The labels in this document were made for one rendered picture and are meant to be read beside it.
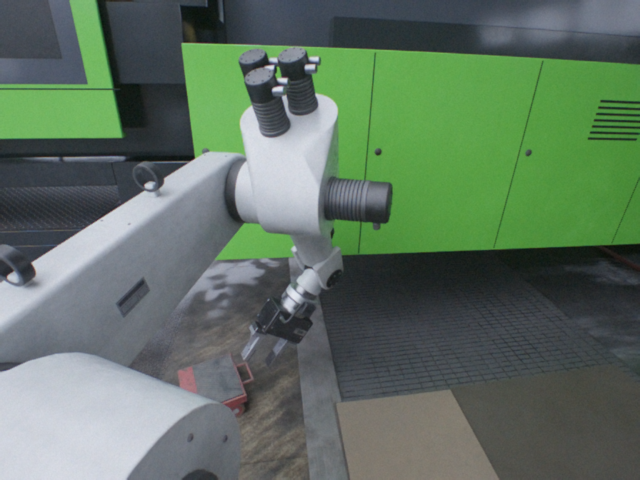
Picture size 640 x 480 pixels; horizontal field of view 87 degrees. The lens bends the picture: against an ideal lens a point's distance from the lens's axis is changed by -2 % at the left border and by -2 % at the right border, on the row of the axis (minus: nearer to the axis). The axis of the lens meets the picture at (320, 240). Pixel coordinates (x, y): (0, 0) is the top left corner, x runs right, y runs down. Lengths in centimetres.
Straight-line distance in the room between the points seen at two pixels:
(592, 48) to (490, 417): 191
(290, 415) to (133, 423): 144
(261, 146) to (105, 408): 72
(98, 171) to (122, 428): 156
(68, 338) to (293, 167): 59
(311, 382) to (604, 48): 230
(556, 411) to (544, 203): 105
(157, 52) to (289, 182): 98
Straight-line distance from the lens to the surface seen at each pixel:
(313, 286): 164
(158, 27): 171
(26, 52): 185
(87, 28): 175
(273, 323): 165
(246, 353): 177
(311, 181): 89
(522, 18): 234
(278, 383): 194
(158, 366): 221
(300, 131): 96
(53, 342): 70
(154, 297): 84
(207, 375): 188
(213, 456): 52
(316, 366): 200
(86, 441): 42
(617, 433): 215
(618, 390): 236
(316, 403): 185
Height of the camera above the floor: 145
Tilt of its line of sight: 26 degrees down
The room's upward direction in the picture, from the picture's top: 1 degrees counter-clockwise
